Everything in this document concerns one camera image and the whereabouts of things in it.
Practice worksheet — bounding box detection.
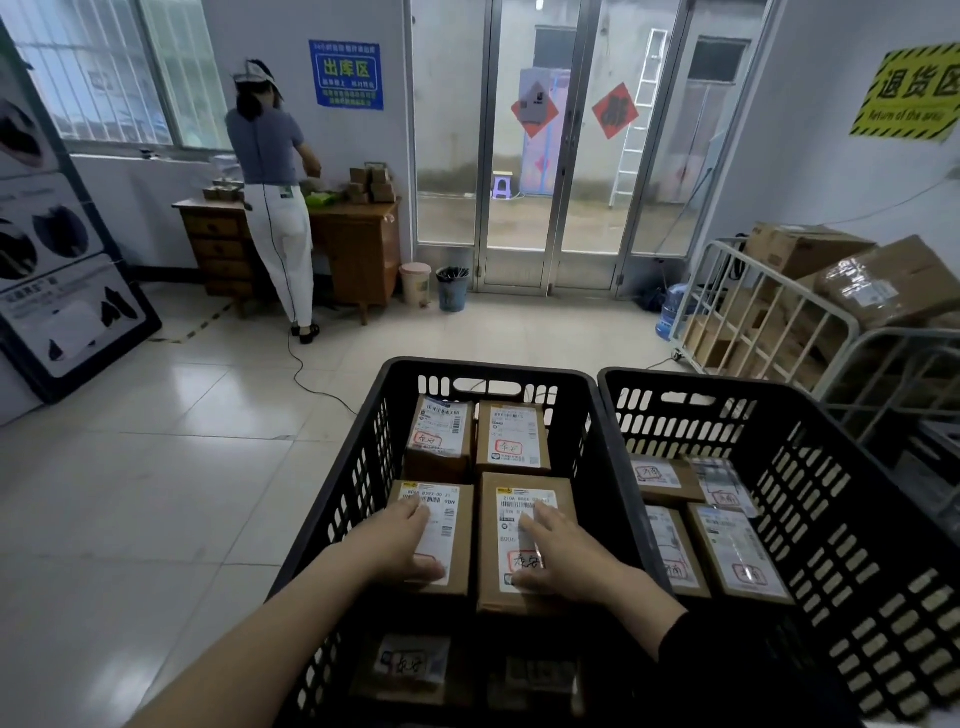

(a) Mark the black plastic crate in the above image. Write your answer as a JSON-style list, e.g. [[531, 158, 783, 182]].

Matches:
[[266, 357, 670, 728], [597, 366, 960, 728]]

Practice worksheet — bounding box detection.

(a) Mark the person's right forearm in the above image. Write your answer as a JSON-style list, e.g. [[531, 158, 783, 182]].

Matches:
[[606, 566, 690, 663]]

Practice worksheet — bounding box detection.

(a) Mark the glass double door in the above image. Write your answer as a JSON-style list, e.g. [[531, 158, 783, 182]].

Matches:
[[407, 0, 775, 298]]

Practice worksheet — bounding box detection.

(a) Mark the grey metal cage cart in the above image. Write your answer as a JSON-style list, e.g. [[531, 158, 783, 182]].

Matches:
[[812, 327, 960, 453]]

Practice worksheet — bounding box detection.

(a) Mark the red diamond paper decoration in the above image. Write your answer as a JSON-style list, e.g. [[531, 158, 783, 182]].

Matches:
[[510, 80, 561, 140], [591, 81, 641, 141]]

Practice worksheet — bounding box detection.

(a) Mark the yellow wall sign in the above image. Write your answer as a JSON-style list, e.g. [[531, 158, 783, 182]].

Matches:
[[849, 42, 960, 144]]

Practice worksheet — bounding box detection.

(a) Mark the black floor cable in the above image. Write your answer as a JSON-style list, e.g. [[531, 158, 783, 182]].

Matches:
[[286, 328, 360, 417]]

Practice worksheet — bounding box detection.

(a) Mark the blue wall sign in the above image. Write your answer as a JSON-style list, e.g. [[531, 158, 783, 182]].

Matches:
[[308, 39, 385, 113]]

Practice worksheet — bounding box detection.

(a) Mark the person's right hand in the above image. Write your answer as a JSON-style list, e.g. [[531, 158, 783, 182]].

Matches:
[[509, 501, 640, 602]]

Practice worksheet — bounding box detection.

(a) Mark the labelled cardboard parcel box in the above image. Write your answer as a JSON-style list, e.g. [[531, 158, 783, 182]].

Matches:
[[685, 501, 795, 606], [475, 400, 553, 476], [628, 454, 707, 508], [384, 480, 476, 598], [351, 632, 475, 711], [403, 395, 476, 485], [477, 471, 579, 618], [486, 654, 588, 720], [643, 504, 712, 600]]

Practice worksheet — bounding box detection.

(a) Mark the large taped cardboard box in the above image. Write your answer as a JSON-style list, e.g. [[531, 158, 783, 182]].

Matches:
[[813, 234, 960, 331]]

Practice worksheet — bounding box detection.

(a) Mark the person's left hand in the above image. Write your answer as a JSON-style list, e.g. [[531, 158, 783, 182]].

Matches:
[[339, 494, 448, 587]]

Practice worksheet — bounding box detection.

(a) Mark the pile of small cardboard boxes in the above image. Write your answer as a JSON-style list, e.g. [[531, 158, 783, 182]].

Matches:
[[345, 162, 399, 206]]

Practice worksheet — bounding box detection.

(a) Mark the beige waste bin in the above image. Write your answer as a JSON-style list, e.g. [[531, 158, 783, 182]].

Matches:
[[398, 261, 434, 308]]

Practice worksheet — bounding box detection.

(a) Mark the aluminium ladder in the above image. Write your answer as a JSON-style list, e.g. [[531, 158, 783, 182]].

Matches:
[[608, 27, 669, 210]]

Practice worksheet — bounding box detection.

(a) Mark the grey-blue waste bin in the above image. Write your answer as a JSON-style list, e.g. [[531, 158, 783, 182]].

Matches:
[[435, 266, 471, 314]]

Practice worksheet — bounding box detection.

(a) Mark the pale blue cabinet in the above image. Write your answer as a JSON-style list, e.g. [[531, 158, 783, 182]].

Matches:
[[518, 66, 572, 198]]

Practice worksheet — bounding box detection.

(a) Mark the blue water bottle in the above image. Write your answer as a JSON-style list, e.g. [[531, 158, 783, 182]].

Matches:
[[655, 282, 705, 343]]

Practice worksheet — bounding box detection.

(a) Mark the wooden desk with drawers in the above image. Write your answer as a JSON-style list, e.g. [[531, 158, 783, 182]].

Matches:
[[171, 195, 403, 327]]

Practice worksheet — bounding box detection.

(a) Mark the black framed display board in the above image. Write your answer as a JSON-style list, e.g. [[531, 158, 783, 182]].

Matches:
[[0, 21, 164, 407]]

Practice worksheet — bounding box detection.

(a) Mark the barred window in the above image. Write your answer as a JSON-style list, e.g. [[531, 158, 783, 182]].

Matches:
[[0, 0, 233, 153]]

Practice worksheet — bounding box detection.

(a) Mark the black sleeve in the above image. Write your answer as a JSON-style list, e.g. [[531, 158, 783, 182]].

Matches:
[[657, 611, 867, 728]]

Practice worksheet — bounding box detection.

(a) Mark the person's left forearm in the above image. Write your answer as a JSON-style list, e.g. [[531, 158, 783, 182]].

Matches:
[[126, 532, 376, 728]]

